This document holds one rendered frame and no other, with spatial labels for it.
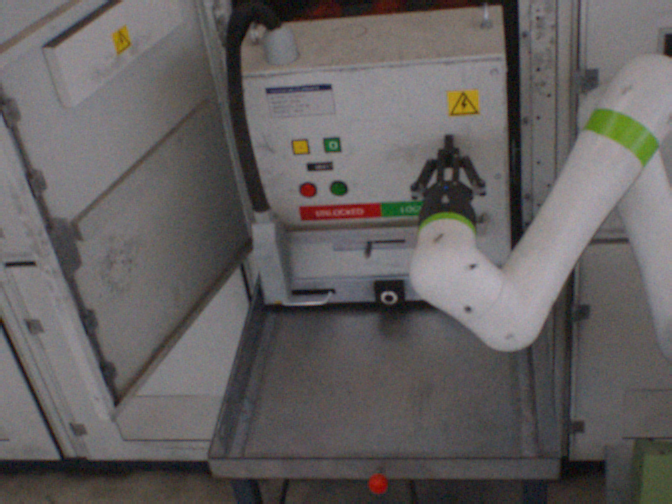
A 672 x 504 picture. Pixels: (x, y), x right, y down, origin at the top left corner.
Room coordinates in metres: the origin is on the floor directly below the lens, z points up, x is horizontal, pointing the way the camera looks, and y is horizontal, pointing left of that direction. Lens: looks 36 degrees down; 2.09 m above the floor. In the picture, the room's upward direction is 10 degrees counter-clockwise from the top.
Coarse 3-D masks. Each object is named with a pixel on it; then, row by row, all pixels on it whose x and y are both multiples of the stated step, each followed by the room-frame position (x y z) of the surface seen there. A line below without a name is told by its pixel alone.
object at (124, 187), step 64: (128, 0) 1.61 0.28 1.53; (192, 0) 1.82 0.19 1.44; (0, 64) 1.33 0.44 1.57; (64, 64) 1.44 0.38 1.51; (128, 64) 1.57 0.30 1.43; (192, 64) 1.77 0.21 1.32; (0, 128) 1.29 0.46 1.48; (64, 128) 1.44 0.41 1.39; (128, 128) 1.57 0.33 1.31; (192, 128) 1.70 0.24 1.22; (64, 192) 1.39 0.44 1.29; (128, 192) 1.50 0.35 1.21; (192, 192) 1.68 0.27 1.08; (64, 256) 1.32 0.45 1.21; (128, 256) 1.48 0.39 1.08; (192, 256) 1.64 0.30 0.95; (64, 320) 1.29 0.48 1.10; (128, 320) 1.43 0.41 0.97; (192, 320) 1.55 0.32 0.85; (128, 384) 1.38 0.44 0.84
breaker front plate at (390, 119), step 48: (336, 96) 1.50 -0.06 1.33; (384, 96) 1.48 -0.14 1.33; (432, 96) 1.47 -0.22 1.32; (480, 96) 1.45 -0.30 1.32; (288, 144) 1.52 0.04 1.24; (384, 144) 1.49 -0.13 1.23; (432, 144) 1.47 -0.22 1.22; (480, 144) 1.45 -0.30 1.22; (288, 192) 1.53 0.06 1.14; (384, 192) 1.49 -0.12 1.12; (480, 240) 1.45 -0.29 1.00
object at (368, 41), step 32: (320, 32) 1.67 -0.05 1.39; (352, 32) 1.64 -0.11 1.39; (384, 32) 1.62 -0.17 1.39; (416, 32) 1.59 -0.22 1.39; (448, 32) 1.57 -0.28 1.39; (480, 32) 1.55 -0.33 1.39; (256, 64) 1.57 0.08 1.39; (288, 64) 1.55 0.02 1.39; (320, 64) 1.52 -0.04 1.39; (352, 64) 1.50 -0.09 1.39; (384, 64) 1.48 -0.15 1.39
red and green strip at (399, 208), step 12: (360, 204) 1.50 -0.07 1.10; (372, 204) 1.49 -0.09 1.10; (384, 204) 1.49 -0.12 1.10; (396, 204) 1.48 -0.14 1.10; (408, 204) 1.48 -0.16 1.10; (420, 204) 1.47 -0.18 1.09; (312, 216) 1.52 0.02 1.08; (324, 216) 1.51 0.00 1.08; (336, 216) 1.51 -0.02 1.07; (348, 216) 1.50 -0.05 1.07; (360, 216) 1.50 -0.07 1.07; (372, 216) 1.49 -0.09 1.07; (384, 216) 1.49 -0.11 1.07; (396, 216) 1.48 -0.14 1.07
